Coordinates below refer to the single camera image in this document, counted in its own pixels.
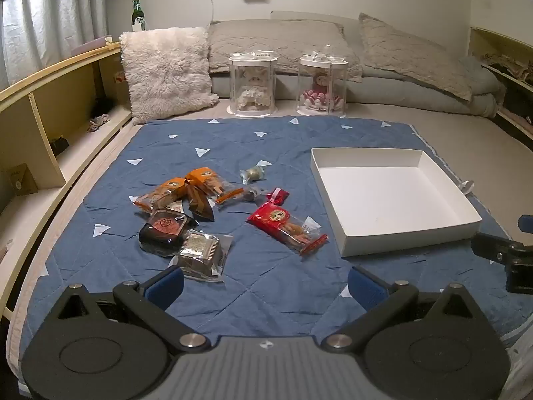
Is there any dark brown snack packet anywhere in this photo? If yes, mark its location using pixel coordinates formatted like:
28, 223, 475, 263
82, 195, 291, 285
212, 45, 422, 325
185, 183, 216, 222

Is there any green glass bottle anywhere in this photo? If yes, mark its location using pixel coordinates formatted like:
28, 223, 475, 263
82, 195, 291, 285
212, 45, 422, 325
131, 0, 146, 33

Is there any clear packet with brown cake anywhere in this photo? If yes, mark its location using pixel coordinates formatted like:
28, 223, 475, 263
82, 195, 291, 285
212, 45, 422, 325
168, 229, 235, 282

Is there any small green wrapped candy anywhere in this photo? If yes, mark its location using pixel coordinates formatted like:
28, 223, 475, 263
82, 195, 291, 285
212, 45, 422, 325
240, 165, 268, 185

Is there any white cardboard box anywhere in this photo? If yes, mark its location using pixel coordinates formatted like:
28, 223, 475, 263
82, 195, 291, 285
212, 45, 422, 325
310, 147, 484, 258

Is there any cream side shelf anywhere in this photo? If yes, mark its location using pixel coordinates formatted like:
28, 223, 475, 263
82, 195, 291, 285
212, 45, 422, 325
470, 0, 533, 140

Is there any small red snack packet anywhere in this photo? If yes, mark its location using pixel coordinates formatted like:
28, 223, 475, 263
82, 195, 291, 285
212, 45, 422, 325
266, 188, 290, 206

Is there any wooden shelf unit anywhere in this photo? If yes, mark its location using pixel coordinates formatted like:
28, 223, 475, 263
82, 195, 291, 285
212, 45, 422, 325
0, 42, 135, 330

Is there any folded grey duvet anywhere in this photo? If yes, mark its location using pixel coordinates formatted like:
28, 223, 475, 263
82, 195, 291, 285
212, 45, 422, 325
209, 10, 507, 120

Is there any orange biscuit packet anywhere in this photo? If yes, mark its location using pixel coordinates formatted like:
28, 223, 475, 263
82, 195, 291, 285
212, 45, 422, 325
133, 177, 188, 214
185, 167, 231, 199

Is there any small brown box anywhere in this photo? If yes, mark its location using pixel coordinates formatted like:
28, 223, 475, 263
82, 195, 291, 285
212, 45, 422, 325
6, 163, 41, 196

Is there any white doll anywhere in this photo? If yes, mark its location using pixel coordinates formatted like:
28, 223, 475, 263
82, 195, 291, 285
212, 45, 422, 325
237, 69, 269, 109

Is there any small dark object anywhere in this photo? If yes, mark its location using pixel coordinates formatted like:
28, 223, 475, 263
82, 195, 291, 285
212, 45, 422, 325
49, 135, 70, 156

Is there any thin clear orange-ended packet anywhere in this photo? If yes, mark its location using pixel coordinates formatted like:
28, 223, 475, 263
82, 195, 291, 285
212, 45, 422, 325
214, 188, 247, 206

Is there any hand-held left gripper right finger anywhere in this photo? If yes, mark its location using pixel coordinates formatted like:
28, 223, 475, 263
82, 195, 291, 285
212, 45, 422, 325
318, 264, 486, 351

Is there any white fluffy pillow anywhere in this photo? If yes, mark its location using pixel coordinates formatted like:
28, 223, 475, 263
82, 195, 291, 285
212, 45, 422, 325
119, 27, 220, 126

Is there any blue quilted mat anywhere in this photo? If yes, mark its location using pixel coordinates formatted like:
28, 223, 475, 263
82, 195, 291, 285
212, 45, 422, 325
19, 116, 533, 344

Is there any large red snack packet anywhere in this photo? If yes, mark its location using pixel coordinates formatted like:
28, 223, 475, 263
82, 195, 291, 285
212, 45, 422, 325
246, 202, 329, 256

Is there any quilted grey pillow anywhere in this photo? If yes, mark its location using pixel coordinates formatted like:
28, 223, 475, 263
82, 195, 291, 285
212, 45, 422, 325
358, 12, 474, 101

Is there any pink doll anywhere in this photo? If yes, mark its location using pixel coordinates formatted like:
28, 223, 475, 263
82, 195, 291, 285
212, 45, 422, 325
302, 71, 345, 111

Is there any grey curtain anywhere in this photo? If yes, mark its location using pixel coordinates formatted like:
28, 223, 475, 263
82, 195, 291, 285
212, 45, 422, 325
0, 0, 122, 90

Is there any black mooncake packet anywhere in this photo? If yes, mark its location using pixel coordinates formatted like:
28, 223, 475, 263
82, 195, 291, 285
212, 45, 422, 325
138, 208, 193, 257

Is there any flat grey pillow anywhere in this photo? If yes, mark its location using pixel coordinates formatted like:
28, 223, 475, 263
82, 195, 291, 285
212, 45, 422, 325
207, 19, 364, 85

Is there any clear case with white doll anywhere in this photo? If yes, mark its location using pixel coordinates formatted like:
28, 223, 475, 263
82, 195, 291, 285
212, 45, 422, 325
226, 51, 279, 117

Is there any clear packet with brown snack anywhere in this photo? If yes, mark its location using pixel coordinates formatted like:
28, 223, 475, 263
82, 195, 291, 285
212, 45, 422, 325
244, 185, 271, 203

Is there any small beige trinket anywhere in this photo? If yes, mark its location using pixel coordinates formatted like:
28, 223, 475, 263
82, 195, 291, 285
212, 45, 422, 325
87, 113, 111, 133

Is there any clear case with pink doll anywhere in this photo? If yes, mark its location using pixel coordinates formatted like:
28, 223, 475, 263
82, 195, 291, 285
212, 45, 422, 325
296, 51, 349, 118

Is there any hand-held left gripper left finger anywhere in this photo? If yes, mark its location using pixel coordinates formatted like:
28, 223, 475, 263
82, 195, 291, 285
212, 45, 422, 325
54, 266, 210, 351

